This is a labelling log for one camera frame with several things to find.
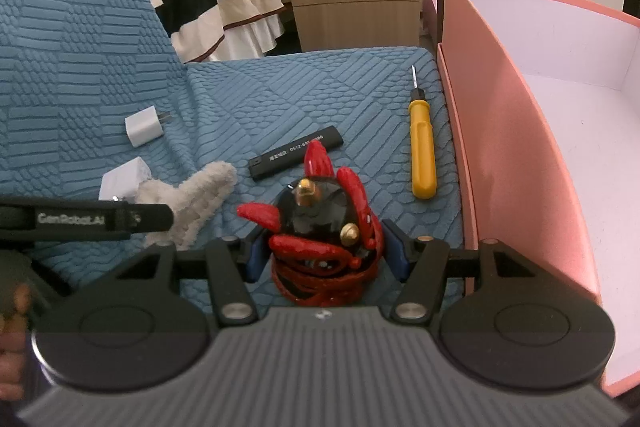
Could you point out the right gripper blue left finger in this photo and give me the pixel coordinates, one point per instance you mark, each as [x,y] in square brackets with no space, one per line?
[233,262]

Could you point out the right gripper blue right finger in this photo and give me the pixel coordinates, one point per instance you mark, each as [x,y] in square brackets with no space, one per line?
[420,265]

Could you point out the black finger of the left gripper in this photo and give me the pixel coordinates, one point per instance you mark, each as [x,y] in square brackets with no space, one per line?
[35,219]

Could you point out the white fluffy plush toy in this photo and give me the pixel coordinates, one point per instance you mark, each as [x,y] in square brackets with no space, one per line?
[193,202]

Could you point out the red lion dance figurine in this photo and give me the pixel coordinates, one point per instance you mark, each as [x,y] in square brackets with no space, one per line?
[325,241]

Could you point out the white usb charger plug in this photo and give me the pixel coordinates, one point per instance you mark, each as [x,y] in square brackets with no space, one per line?
[122,182]

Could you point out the person's left hand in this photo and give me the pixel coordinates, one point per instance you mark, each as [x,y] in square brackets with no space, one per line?
[13,346]

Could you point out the black rectangular lighter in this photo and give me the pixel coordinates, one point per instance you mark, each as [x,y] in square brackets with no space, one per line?
[291,154]

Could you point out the blue textured sofa chair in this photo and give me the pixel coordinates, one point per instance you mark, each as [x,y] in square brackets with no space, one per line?
[73,70]

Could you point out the pink open storage box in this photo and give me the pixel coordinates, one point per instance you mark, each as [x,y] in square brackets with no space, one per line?
[543,99]

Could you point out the yellow handled screwdriver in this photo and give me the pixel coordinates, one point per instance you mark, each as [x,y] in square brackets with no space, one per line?
[423,163]

